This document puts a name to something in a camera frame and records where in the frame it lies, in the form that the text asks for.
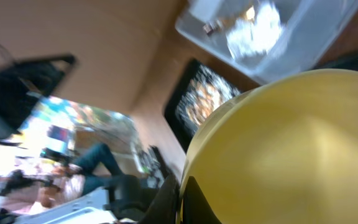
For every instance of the seated person in background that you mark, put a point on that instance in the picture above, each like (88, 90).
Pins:
(94, 169)

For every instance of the food scraps and rice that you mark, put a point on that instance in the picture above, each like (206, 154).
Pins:
(205, 93)

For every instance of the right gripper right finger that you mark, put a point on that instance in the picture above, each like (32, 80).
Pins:
(196, 209)

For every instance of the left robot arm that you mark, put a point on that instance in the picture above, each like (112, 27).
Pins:
(23, 83)

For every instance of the clear plastic waste bin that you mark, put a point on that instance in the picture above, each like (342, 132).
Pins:
(311, 26)

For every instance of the large white napkin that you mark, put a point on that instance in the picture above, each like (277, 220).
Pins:
(256, 32)

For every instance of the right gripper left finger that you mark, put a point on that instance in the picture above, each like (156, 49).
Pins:
(163, 208)

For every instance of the yellow bowl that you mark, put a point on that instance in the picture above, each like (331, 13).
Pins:
(286, 152)

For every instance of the black rectangular tray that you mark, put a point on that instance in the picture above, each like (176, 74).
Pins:
(183, 137)

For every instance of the gold snack wrapper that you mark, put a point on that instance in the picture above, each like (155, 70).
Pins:
(224, 23)

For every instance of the black office chair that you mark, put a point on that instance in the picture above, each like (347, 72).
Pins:
(129, 197)

